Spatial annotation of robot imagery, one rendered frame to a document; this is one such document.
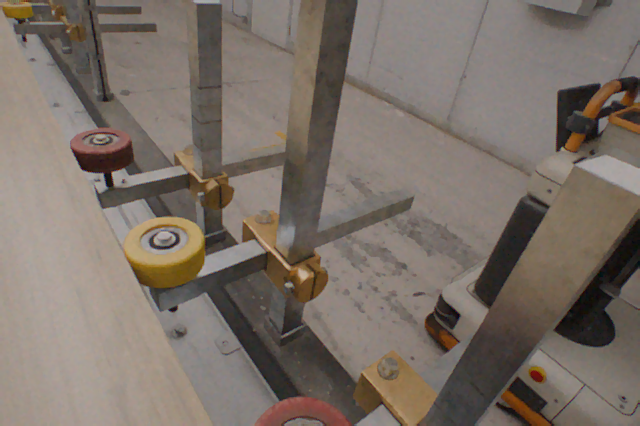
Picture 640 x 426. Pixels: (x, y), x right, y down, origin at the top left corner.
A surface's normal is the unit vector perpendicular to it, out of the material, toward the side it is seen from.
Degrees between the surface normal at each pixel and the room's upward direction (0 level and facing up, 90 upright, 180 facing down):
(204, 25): 90
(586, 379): 0
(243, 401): 0
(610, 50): 90
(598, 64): 90
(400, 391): 0
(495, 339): 90
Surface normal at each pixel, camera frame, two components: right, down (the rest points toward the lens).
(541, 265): -0.78, 0.27
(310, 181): 0.61, 0.53
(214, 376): 0.14, -0.80
